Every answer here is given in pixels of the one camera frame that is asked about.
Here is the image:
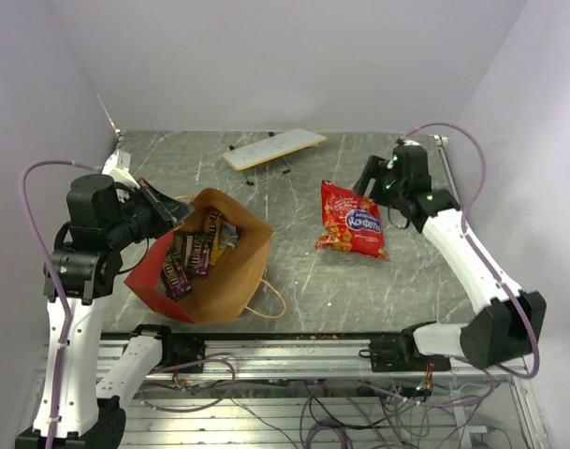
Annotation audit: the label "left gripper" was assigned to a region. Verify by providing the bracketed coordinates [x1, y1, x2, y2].
[105, 177, 195, 249]

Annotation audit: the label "red candy bag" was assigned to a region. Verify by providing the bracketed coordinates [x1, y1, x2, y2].
[315, 181, 388, 260]

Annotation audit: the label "red and brown paper bag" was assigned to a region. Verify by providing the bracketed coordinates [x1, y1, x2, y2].
[124, 188, 274, 325]

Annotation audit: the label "small white blue wrapper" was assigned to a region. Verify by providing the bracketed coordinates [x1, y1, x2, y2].
[218, 222, 239, 250]

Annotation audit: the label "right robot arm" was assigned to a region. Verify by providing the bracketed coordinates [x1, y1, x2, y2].
[353, 140, 547, 370]

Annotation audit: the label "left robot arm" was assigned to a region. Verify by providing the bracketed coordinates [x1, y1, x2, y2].
[14, 174, 194, 448]

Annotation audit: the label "yellow m&m's pack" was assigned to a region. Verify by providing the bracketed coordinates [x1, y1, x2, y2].
[203, 209, 225, 267]

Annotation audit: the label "small whiteboard on stand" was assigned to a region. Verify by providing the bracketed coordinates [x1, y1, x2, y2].
[222, 128, 328, 186]

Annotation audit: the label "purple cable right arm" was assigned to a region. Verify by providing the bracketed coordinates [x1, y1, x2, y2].
[401, 122, 543, 407]

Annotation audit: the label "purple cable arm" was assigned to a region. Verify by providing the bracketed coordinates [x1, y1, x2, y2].
[18, 159, 239, 449]
[401, 122, 543, 407]

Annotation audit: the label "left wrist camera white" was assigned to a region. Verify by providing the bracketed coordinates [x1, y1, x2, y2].
[101, 150, 139, 189]

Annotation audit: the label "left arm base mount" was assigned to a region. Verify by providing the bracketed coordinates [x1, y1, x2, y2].
[159, 334, 206, 368]

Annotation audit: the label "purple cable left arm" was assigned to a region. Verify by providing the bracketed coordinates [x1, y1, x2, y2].
[18, 159, 239, 449]

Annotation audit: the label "aluminium rail frame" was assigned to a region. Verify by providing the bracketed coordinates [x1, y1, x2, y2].
[12, 336, 533, 449]

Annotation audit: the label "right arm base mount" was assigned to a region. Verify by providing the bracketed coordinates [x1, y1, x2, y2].
[358, 339, 452, 373]

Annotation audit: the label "loose cables under frame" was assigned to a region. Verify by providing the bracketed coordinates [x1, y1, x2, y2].
[139, 353, 496, 449]

